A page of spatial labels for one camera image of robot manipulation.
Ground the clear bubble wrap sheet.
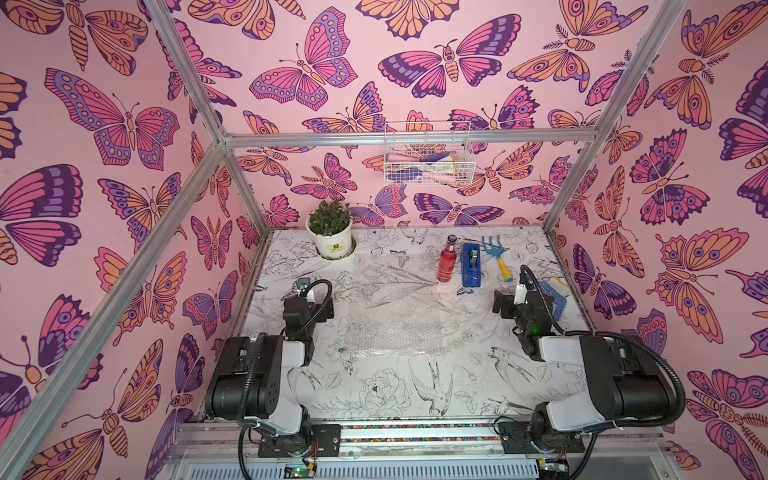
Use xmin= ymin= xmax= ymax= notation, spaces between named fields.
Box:
xmin=344 ymin=282 xmax=455 ymax=356

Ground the red wine bottle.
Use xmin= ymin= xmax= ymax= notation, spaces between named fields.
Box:
xmin=437 ymin=234 xmax=457 ymax=283

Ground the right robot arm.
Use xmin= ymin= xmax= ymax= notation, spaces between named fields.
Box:
xmin=492 ymin=285 xmax=686 ymax=441

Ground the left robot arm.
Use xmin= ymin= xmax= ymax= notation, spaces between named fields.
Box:
xmin=204 ymin=295 xmax=334 ymax=441

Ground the blue yellow garden rake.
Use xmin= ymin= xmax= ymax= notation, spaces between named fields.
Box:
xmin=481 ymin=236 xmax=514 ymax=282

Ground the blue tape dispenser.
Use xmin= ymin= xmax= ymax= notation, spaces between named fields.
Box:
xmin=461 ymin=243 xmax=482 ymax=289

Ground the white potted succulent plant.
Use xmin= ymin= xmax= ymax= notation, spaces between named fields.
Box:
xmin=306 ymin=200 xmax=353 ymax=260

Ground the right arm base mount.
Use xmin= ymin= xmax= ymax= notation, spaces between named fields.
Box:
xmin=494 ymin=418 xmax=586 ymax=456

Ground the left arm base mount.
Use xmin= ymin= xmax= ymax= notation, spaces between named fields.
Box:
xmin=258 ymin=424 xmax=341 ymax=459

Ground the aluminium front rail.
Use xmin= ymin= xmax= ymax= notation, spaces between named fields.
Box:
xmin=159 ymin=417 xmax=683 ymax=479

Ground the white wire wall basket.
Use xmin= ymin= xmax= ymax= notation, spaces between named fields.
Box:
xmin=381 ymin=130 xmax=476 ymax=188

